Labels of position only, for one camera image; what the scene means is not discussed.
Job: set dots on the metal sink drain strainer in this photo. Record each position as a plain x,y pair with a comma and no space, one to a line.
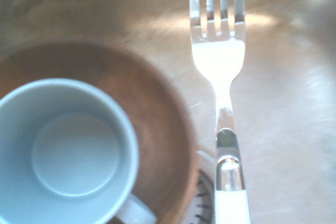
203,197

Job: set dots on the stainless steel sink basin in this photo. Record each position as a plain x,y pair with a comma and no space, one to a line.
283,103

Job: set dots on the brown wooden bowl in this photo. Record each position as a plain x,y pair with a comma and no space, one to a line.
157,108

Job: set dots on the light blue ceramic mug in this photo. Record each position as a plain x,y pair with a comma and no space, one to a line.
65,150

